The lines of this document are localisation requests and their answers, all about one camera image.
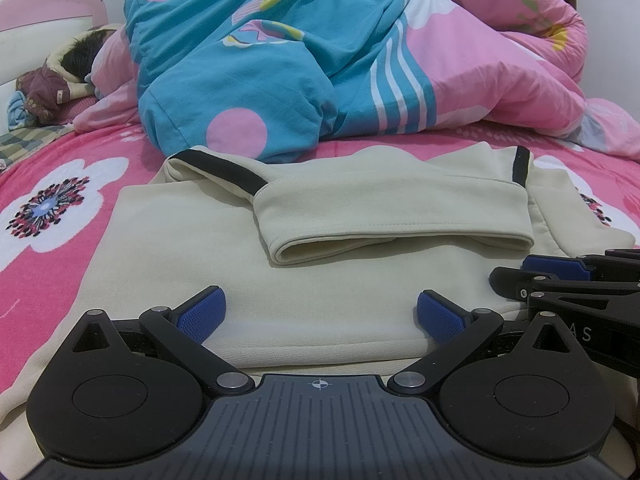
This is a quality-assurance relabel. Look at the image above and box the blue and pink patterned quilt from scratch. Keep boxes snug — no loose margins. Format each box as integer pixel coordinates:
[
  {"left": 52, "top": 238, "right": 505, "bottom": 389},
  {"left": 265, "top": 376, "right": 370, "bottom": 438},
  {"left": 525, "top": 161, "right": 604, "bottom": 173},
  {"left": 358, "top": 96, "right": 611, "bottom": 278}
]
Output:
[{"left": 122, "top": 0, "right": 640, "bottom": 163}]

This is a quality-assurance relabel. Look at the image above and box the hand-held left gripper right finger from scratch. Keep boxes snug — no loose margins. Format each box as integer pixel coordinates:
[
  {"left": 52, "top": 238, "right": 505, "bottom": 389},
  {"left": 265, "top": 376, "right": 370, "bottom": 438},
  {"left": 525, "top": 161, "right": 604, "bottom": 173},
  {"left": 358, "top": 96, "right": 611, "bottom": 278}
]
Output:
[{"left": 387, "top": 289, "right": 573, "bottom": 397}]

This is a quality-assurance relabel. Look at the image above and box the blue cloth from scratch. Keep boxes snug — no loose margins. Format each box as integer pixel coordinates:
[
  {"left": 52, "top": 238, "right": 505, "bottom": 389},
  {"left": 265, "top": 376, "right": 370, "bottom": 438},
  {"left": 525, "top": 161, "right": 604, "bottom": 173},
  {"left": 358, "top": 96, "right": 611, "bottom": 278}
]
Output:
[{"left": 6, "top": 89, "right": 32, "bottom": 132}]

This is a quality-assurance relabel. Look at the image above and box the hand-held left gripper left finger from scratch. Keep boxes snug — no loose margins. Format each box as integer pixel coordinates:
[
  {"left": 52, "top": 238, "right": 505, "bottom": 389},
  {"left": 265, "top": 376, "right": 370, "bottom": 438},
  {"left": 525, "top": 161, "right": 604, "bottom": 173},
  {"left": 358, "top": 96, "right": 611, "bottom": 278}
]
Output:
[{"left": 72, "top": 285, "right": 257, "bottom": 397}]

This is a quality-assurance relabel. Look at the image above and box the cream sweatshirt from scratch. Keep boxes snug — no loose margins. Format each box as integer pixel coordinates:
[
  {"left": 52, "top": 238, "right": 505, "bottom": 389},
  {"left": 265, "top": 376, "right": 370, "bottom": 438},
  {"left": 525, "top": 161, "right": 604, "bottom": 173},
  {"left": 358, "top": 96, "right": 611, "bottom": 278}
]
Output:
[{"left": 0, "top": 142, "right": 640, "bottom": 467}]

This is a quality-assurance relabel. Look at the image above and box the pink bed headboard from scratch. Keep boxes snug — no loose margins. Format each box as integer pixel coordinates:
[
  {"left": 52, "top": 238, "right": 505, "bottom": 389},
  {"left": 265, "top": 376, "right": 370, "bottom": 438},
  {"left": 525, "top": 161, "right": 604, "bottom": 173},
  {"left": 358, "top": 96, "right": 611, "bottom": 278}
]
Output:
[{"left": 0, "top": 0, "right": 126, "bottom": 111}]

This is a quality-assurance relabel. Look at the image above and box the pink floral bed sheet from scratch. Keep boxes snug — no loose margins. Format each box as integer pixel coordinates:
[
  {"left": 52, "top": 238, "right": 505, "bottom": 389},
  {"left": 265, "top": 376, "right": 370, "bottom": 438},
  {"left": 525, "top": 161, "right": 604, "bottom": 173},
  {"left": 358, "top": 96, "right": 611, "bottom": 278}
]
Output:
[{"left": 0, "top": 120, "right": 640, "bottom": 401}]

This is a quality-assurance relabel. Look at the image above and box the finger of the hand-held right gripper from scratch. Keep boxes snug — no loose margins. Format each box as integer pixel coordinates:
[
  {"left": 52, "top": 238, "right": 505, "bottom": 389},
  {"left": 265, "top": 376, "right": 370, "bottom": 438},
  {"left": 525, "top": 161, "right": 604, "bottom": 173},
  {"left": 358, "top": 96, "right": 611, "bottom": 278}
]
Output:
[
  {"left": 521, "top": 247, "right": 640, "bottom": 282},
  {"left": 489, "top": 266, "right": 640, "bottom": 312}
]

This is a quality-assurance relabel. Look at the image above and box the checked pillow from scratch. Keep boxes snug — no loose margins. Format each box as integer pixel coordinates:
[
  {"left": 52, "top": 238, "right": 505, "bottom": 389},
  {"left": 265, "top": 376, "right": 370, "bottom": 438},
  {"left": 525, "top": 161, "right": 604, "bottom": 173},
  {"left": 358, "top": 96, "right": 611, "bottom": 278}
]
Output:
[{"left": 0, "top": 124, "right": 73, "bottom": 168}]

